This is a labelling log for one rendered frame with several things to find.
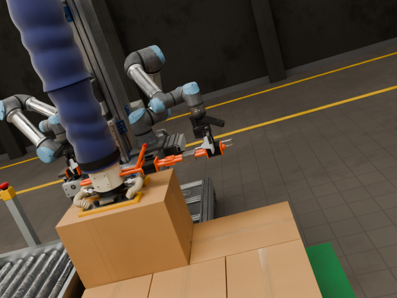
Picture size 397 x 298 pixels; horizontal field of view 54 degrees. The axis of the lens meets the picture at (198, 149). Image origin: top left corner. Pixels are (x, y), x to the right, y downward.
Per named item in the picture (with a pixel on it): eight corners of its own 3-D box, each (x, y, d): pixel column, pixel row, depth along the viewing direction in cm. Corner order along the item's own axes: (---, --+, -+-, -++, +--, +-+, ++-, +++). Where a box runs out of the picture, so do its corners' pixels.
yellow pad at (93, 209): (78, 218, 205) (74, 210, 203) (85, 208, 214) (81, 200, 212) (139, 203, 199) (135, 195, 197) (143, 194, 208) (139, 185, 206)
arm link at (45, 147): (70, 146, 247) (12, 91, 255) (50, 157, 237) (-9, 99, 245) (66, 158, 256) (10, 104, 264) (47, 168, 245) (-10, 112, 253)
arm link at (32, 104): (27, 103, 272) (77, 124, 251) (13, 109, 264) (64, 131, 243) (24, 87, 266) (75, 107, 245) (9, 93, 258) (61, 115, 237)
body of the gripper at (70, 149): (78, 157, 233) (70, 139, 229) (65, 161, 234) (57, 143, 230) (83, 152, 240) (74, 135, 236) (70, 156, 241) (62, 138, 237)
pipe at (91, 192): (77, 210, 205) (72, 201, 203) (93, 188, 228) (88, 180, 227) (137, 195, 199) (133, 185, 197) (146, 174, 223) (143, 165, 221)
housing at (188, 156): (184, 164, 201) (181, 156, 200) (185, 159, 207) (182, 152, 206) (197, 161, 200) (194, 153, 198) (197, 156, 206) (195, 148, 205)
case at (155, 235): (84, 288, 215) (54, 227, 202) (105, 245, 253) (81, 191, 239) (188, 265, 206) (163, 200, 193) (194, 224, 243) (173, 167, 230)
